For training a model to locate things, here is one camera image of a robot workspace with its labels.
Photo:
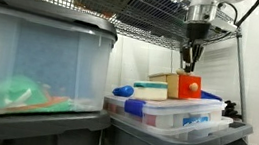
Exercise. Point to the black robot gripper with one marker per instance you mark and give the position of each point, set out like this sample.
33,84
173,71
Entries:
197,32

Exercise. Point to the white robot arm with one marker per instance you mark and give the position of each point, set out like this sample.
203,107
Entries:
203,10

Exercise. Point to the red-front wooden drawer with knob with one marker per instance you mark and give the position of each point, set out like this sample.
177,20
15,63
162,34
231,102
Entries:
189,87

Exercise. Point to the light wooden drawer box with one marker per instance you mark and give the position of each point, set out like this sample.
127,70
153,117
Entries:
165,82

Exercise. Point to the large clear lidded plastic container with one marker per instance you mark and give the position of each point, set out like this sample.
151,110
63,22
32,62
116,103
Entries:
171,111

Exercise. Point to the clear plastic container blue label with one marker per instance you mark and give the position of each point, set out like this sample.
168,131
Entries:
203,124

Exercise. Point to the cream bowl with teal rim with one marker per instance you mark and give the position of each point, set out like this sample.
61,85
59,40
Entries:
150,90

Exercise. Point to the dark blue box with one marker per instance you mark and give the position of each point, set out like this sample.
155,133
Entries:
151,5

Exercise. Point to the blue ball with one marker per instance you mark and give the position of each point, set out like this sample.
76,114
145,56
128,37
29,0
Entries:
123,90

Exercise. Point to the orange flat item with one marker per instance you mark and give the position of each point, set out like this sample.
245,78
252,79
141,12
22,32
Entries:
55,101

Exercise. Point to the clear storage bin dark lid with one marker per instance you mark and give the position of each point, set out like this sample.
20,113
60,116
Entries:
36,63

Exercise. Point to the green plastic bag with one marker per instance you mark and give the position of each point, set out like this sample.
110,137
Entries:
16,93

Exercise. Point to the dark grey tote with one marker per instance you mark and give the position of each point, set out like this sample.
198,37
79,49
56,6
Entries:
27,133

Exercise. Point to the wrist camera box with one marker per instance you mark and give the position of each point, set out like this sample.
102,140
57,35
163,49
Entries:
223,25

